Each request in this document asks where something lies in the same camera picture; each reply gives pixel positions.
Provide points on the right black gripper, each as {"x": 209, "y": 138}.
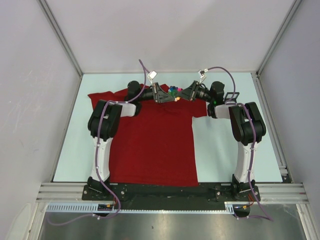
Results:
{"x": 188, "y": 93}

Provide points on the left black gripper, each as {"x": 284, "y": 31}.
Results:
{"x": 161, "y": 96}

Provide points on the red t-shirt garment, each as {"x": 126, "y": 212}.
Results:
{"x": 156, "y": 147}

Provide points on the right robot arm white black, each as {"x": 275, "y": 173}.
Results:
{"x": 247, "y": 125}

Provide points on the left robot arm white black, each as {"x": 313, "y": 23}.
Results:
{"x": 105, "y": 119}

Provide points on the black open small box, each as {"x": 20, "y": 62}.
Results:
{"x": 231, "y": 97}

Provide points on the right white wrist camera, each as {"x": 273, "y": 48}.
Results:
{"x": 202, "y": 75}

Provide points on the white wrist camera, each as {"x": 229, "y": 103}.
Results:
{"x": 151, "y": 75}
{"x": 202, "y": 75}

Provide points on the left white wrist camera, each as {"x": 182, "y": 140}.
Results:
{"x": 151, "y": 75}

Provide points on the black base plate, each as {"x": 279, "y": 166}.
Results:
{"x": 221, "y": 192}

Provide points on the slotted cable duct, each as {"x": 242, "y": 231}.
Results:
{"x": 103, "y": 208}

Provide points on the aluminium front rail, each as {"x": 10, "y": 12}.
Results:
{"x": 270, "y": 193}

